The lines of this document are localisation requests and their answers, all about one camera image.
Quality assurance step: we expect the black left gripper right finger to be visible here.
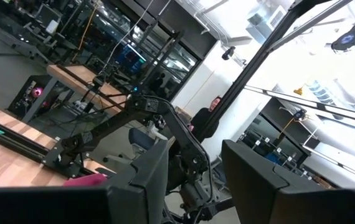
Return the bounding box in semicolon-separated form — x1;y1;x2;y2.
220;139;355;224

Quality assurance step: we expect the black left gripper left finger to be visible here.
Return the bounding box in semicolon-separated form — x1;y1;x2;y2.
106;139;170;224

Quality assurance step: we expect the blue white chair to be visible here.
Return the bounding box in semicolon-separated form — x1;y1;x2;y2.
102;127;158;166

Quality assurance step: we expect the red cloth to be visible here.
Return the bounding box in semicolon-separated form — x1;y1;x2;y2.
63;173;108;187

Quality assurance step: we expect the person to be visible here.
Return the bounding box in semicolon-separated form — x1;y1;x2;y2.
191;95;225;142

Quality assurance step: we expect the wooden work table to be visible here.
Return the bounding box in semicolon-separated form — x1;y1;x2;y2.
21;63;128;124

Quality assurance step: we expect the blue screen monitor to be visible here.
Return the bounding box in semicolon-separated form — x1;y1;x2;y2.
115;43;147;74

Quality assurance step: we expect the black computer tower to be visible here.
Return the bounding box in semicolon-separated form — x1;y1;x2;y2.
7;74;74;119

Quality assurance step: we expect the black camera yellow cable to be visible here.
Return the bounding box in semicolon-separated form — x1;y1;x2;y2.
292;108;308;122

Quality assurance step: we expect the black table frame rail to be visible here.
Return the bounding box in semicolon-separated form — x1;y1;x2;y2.
0;113;57;162

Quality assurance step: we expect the black frame post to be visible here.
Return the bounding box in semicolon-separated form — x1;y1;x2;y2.
196;0;331;142

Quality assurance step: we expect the black ceiling camera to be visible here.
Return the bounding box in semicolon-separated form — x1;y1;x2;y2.
220;45;237;61

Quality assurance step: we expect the grey ceiling duct box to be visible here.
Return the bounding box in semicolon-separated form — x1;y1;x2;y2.
246;4;287;44

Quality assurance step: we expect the grey frame beam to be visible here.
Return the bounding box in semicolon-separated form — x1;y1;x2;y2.
267;0;353;52

